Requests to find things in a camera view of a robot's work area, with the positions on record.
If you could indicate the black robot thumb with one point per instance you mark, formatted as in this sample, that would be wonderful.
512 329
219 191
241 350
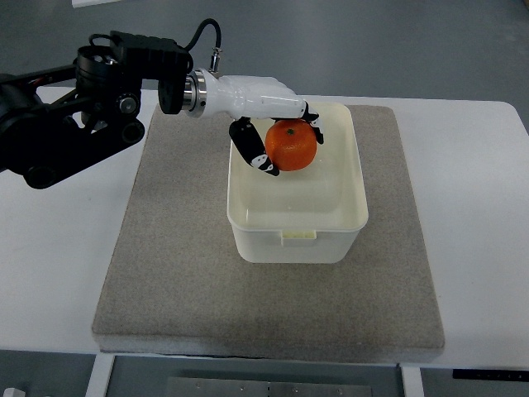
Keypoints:
249 144

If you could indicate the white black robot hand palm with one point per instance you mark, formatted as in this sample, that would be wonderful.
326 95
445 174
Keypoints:
240 96

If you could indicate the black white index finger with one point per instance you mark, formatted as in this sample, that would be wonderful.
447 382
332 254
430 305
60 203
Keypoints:
312 117

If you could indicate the orange fruit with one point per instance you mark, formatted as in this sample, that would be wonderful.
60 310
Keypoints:
291 145

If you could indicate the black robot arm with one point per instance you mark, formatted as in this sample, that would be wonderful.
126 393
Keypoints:
58 122

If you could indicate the white plastic box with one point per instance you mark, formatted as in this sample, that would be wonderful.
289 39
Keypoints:
311 215

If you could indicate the grey felt mat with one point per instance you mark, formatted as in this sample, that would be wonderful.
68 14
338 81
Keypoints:
177 285

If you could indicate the white object at top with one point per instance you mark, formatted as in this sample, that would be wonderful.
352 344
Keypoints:
90 3

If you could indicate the grey metal plate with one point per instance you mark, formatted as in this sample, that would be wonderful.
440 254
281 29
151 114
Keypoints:
186 386

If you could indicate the white table leg left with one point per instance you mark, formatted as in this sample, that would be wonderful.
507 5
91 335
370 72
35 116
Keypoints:
100 376

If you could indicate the white table leg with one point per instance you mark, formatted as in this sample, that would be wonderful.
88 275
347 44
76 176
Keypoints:
100 376
412 381

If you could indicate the white table leg right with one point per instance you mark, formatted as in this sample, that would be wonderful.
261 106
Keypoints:
412 381

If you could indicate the small white floor object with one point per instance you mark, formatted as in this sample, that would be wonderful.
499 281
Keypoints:
13 392

